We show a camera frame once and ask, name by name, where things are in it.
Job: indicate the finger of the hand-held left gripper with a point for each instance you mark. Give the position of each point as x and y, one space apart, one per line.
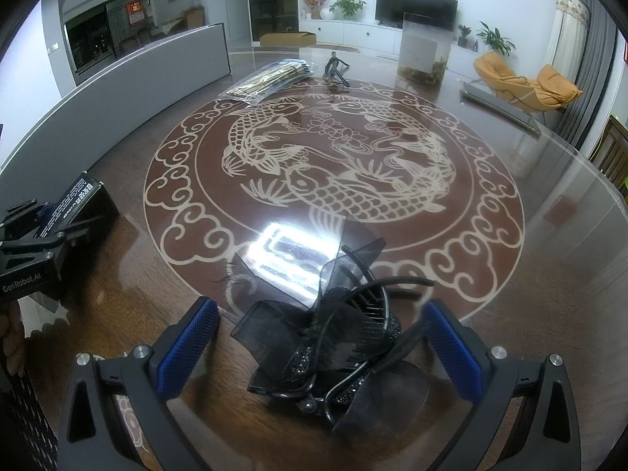
49 241
44 216

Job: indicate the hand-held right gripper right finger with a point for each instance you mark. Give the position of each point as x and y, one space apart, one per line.
454 353

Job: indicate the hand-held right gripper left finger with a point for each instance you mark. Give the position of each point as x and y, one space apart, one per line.
189 346

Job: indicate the black cardboard box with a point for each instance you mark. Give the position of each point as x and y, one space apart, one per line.
83 201

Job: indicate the black mesh bow hair clip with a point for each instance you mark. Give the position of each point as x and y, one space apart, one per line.
333 348

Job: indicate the brown wooden desktop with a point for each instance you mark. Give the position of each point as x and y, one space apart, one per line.
147 117

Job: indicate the person's left hand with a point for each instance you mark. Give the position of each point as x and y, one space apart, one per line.
10 338

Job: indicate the red poster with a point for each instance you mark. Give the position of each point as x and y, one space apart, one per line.
137 13

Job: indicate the gold striped plastic packet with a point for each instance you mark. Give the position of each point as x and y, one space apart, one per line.
267 81

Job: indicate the yellow lounge chair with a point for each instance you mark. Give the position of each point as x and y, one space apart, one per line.
535 83

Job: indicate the brown cardboard box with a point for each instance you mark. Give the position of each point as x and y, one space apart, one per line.
287 39

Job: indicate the grey curtain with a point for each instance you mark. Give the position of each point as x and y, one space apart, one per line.
591 83

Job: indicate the clear container with black lid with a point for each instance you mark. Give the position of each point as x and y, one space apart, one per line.
424 49

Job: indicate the black glass display cabinet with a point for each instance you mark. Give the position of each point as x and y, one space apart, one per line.
272 0

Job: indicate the large leafy potted plant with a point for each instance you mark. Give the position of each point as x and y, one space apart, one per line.
495 39

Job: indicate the small potted plant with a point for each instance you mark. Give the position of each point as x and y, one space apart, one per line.
464 35

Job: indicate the white television cabinet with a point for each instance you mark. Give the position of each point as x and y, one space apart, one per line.
363 34

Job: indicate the standing air conditioner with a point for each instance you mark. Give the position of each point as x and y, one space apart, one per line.
566 29

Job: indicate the flower bouquet in vase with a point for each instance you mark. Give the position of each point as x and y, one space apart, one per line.
316 5

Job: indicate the black television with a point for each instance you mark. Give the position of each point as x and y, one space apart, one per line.
417 7

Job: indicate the green potted plant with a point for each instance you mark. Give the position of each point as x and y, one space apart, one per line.
348 6

